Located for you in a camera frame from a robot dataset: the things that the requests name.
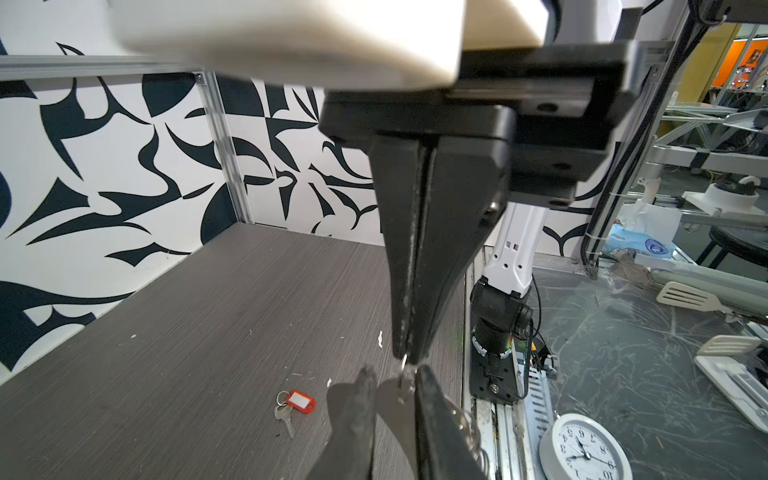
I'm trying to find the red key tag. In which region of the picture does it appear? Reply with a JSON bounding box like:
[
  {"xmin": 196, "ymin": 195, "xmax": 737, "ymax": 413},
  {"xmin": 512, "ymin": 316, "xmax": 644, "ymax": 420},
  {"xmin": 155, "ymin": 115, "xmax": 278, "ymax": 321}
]
[{"xmin": 285, "ymin": 390, "xmax": 316, "ymax": 414}]

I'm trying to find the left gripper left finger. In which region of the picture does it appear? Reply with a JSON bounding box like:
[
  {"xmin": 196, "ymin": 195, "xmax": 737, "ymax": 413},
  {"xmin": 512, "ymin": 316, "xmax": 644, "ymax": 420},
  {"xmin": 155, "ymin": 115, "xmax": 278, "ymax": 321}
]
[{"xmin": 306, "ymin": 365, "xmax": 378, "ymax": 479}]

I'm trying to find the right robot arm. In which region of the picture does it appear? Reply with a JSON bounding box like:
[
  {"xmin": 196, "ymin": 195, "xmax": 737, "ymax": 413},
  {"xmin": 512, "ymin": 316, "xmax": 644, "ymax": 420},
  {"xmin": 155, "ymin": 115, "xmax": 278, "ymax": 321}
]
[{"xmin": 319, "ymin": 40, "xmax": 670, "ymax": 403}]

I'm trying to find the small silver key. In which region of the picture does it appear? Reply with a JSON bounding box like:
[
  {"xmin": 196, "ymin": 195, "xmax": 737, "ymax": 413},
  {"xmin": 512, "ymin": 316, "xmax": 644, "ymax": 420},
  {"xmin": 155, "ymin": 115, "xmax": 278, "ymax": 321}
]
[{"xmin": 274, "ymin": 391, "xmax": 295, "ymax": 439}]

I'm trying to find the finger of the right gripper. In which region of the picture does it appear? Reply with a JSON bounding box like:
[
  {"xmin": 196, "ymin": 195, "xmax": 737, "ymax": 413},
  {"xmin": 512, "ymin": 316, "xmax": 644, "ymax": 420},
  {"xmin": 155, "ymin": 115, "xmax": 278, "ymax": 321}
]
[{"xmin": 368, "ymin": 135, "xmax": 430, "ymax": 360}]

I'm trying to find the white analog clock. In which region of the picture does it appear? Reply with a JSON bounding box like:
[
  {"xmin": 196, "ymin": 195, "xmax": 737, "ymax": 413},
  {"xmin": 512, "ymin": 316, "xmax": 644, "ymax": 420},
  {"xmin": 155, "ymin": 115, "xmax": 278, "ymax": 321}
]
[{"xmin": 538, "ymin": 413, "xmax": 634, "ymax": 480}]

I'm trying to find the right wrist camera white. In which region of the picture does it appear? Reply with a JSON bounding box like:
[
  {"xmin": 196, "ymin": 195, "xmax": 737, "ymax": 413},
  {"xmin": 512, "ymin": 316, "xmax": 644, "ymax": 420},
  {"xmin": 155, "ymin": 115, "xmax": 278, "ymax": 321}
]
[{"xmin": 108, "ymin": 1, "xmax": 550, "ymax": 91}]

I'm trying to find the white slotted cable duct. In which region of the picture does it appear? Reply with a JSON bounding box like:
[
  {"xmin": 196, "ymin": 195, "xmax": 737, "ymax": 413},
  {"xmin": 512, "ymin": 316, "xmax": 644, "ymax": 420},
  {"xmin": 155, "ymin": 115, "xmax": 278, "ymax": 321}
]
[{"xmin": 524, "ymin": 367, "xmax": 555, "ymax": 447}]

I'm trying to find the silver metal plate key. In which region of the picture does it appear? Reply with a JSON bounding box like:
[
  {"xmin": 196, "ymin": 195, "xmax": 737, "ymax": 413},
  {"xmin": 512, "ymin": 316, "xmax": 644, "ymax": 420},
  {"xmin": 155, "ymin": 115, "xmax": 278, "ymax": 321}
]
[{"xmin": 326, "ymin": 378, "xmax": 417, "ymax": 475}]

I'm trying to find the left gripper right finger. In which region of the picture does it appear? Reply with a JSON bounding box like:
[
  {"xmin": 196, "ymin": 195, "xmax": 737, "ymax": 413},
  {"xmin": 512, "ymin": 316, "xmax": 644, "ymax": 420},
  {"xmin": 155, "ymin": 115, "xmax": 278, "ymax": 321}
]
[{"xmin": 414, "ymin": 365, "xmax": 486, "ymax": 479}]

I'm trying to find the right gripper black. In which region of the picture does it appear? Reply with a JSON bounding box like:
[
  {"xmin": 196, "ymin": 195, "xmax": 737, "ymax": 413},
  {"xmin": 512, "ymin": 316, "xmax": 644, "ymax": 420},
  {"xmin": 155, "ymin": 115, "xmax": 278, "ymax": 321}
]
[{"xmin": 319, "ymin": 41, "xmax": 670, "ymax": 364}]

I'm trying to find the white spatula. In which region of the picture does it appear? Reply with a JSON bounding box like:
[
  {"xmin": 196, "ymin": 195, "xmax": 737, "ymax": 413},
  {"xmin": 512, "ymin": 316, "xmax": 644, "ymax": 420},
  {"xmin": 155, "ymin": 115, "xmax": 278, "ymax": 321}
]
[{"xmin": 656, "ymin": 281, "xmax": 738, "ymax": 316}]

